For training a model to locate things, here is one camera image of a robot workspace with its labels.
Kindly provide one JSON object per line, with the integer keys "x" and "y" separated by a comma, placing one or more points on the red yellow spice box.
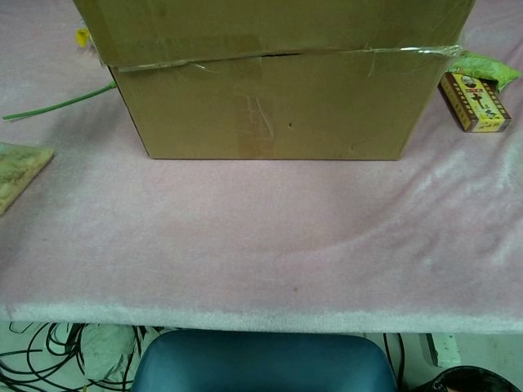
{"x": 476, "y": 104}

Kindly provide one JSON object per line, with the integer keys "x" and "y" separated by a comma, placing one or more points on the pink table cloth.
{"x": 245, "y": 245}

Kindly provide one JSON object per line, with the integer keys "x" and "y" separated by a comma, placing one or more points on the white table leg foot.
{"x": 443, "y": 349}

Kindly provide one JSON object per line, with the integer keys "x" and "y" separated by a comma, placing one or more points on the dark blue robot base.
{"x": 265, "y": 363}

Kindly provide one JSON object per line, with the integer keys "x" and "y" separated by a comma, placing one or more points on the beige clear snack packet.
{"x": 16, "y": 171}

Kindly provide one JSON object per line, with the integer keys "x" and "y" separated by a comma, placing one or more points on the brown cardboard box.
{"x": 269, "y": 106}

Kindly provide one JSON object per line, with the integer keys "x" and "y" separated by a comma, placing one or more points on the light green snack packet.
{"x": 486, "y": 67}

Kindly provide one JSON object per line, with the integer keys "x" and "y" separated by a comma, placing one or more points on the white blue yellow roll pack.
{"x": 82, "y": 37}

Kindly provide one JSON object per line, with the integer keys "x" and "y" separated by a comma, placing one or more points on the white crumpled plastic bag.
{"x": 106, "y": 351}

